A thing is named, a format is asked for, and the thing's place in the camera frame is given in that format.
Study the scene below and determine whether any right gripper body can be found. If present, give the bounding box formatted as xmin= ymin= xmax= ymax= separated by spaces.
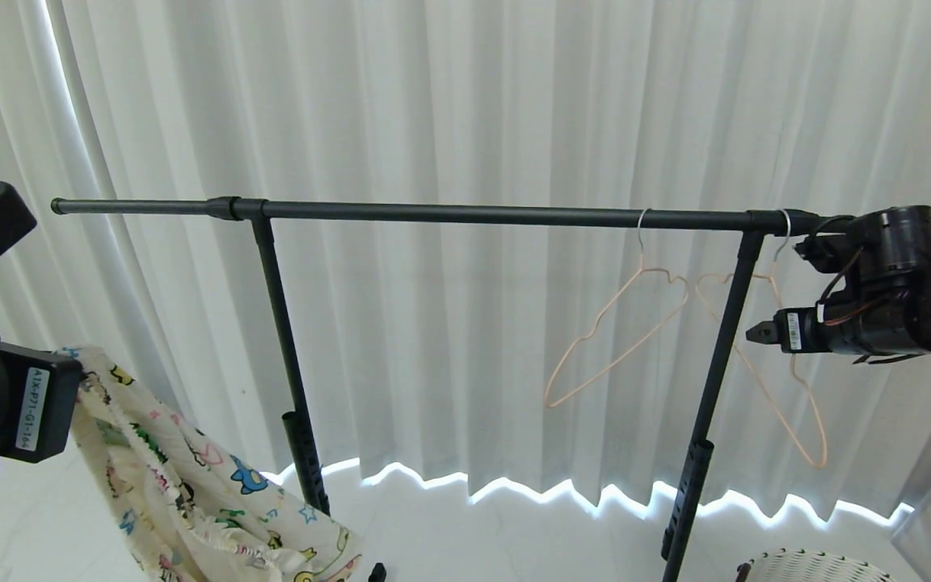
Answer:
xmin=781 ymin=301 xmax=861 ymax=356

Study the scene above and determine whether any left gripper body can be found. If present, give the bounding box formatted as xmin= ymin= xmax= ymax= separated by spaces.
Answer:
xmin=0 ymin=311 xmax=84 ymax=464

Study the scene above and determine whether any pink clothes hanger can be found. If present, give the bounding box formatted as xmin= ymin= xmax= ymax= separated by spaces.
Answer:
xmin=544 ymin=209 xmax=690 ymax=410
xmin=693 ymin=210 xmax=830 ymax=470

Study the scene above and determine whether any cream printed garment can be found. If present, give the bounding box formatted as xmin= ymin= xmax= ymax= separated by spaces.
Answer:
xmin=61 ymin=346 xmax=365 ymax=582

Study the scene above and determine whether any white laundry basket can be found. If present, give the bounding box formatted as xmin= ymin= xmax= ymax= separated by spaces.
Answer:
xmin=736 ymin=548 xmax=896 ymax=582

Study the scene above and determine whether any black clothes rack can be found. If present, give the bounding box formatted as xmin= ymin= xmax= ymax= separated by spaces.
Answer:
xmin=51 ymin=196 xmax=931 ymax=582

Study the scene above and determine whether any white curtain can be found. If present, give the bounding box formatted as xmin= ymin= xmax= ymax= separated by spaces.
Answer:
xmin=0 ymin=0 xmax=931 ymax=530

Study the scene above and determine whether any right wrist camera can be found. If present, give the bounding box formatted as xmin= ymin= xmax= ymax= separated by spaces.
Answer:
xmin=793 ymin=214 xmax=862 ymax=273

